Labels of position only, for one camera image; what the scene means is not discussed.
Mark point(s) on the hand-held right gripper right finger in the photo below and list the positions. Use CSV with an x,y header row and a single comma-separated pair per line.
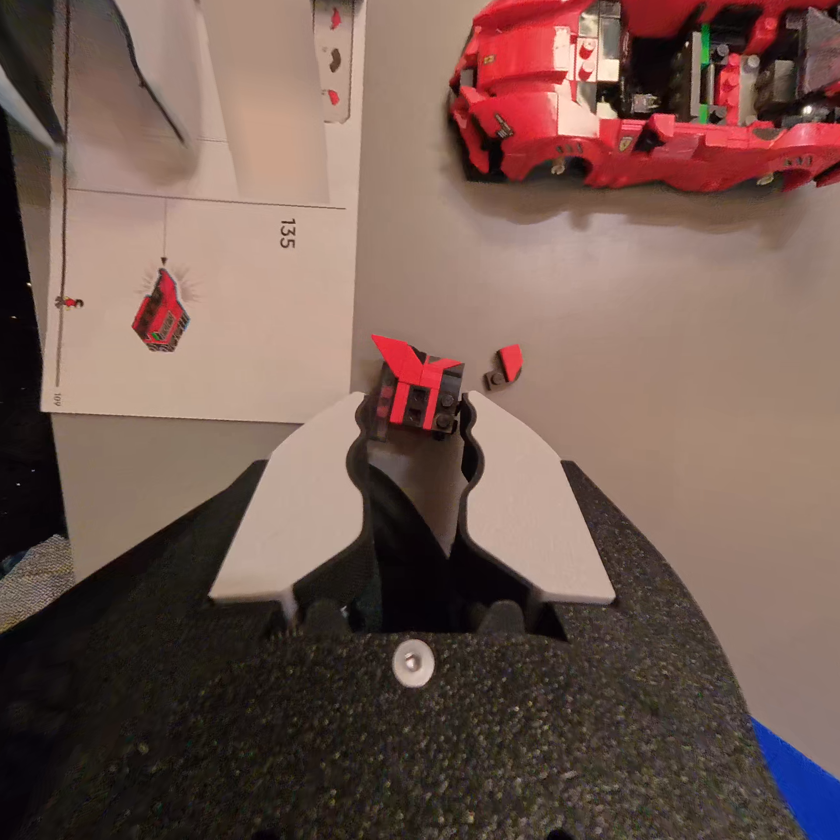
x,y
538,519

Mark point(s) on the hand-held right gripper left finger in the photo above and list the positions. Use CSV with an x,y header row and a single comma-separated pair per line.
x,y
295,519

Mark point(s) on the small black lego piece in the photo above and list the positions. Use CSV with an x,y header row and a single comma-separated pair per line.
x,y
492,382

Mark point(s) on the small red lego piece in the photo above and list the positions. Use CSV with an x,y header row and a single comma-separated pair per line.
x,y
509,362

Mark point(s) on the red black green lego assembly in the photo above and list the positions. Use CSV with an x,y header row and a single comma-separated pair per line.
x,y
418,407

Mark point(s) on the lego instruction booklet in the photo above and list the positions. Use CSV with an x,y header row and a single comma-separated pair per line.
x,y
263,263

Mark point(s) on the blue plastic bin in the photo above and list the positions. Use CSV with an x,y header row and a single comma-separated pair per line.
x,y
801,788

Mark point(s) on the red lego car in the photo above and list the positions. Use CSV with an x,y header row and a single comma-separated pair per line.
x,y
551,92

